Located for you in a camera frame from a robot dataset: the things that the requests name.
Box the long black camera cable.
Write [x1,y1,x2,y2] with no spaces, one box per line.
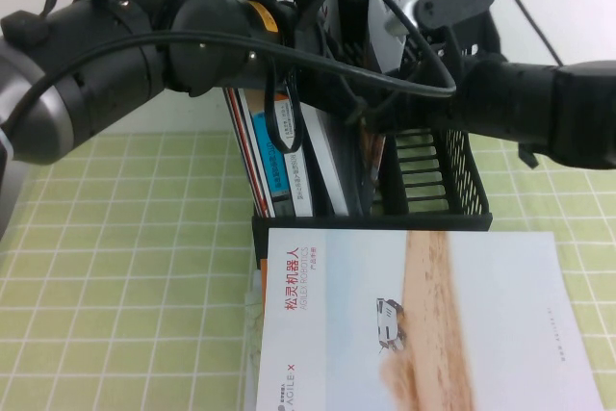
[0,0,458,142]

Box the thin black camera cable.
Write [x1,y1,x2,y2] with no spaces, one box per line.
[493,0,565,66]

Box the brochure with robot office cover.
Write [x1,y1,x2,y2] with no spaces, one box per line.
[358,0,415,186]

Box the brown-edged book blue spine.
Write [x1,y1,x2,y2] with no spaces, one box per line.
[249,88,293,218]

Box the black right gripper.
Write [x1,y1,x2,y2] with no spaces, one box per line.
[370,25,482,134]

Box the white book orange band spine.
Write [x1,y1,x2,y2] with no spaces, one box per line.
[276,92,321,218]

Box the green checked tablecloth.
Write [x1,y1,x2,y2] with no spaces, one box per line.
[0,131,616,411]

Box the orange-edged flat book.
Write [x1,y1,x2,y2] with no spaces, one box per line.
[258,259,270,309]

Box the short looped black cable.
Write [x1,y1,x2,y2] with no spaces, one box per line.
[263,57,305,157]

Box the black perforated book holder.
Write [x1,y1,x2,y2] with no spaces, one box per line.
[223,0,495,258]

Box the thin orange-edged brochure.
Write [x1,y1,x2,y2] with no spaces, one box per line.
[224,87,279,219]

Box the brochure with desert cover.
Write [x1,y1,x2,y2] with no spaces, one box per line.
[254,226,605,411]

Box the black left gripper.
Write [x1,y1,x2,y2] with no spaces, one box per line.
[224,0,312,88]

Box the tall white book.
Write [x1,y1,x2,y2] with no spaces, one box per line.
[307,107,351,218]

